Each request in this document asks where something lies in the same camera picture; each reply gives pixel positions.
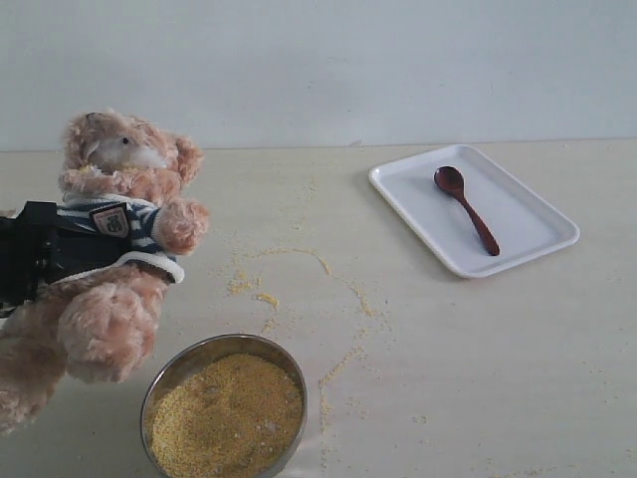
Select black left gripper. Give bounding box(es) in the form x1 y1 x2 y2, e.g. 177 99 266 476
1 201 132 319

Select beige teddy bear striped sweater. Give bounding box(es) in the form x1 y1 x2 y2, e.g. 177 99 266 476
1 110 209 432

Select dark red wooden spoon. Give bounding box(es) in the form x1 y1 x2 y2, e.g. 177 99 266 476
433 165 501 257

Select round steel bowl of millet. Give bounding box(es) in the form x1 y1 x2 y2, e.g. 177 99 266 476
140 334 308 477

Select white rectangular plastic tray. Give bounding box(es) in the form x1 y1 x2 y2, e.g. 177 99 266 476
368 144 580 279

